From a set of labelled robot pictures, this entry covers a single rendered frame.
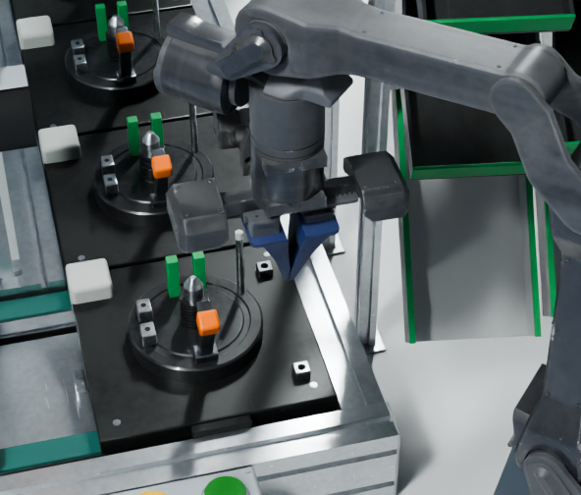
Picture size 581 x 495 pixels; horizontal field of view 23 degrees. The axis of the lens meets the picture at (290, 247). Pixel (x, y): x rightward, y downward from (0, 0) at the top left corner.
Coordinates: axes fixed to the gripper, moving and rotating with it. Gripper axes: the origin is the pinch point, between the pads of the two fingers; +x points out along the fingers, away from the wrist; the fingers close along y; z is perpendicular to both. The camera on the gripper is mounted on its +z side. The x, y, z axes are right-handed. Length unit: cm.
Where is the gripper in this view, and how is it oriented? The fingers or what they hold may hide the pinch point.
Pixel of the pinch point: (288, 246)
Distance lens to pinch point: 117.1
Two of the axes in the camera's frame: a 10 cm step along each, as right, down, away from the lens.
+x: 0.0, 7.4, 6.7
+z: -2.4, -6.5, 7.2
